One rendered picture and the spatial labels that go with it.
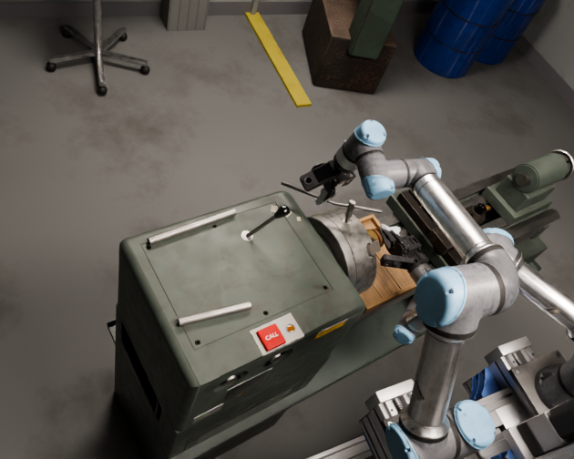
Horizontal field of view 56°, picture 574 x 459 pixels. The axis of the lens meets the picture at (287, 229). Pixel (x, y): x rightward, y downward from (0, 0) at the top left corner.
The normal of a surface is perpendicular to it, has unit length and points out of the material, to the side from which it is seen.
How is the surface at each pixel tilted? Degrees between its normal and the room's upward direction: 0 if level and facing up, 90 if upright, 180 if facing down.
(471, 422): 7
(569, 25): 90
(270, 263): 0
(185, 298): 0
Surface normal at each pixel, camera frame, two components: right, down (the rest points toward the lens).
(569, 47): -0.89, 0.18
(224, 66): 0.26, -0.57
